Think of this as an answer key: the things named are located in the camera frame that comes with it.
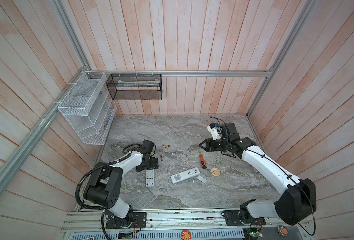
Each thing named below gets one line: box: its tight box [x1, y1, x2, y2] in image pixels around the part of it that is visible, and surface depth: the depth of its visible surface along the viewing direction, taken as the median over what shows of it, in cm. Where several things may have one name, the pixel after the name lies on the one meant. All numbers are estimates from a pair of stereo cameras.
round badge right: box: [277, 224, 288, 237], surface depth 71 cm
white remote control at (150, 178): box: [145, 169, 155, 187], surface depth 87 cm
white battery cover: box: [197, 175, 208, 184], surface depth 89 cm
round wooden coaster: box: [211, 167, 221, 177], surface depth 92 cm
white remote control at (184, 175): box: [170, 167, 201, 185], surface depth 90 cm
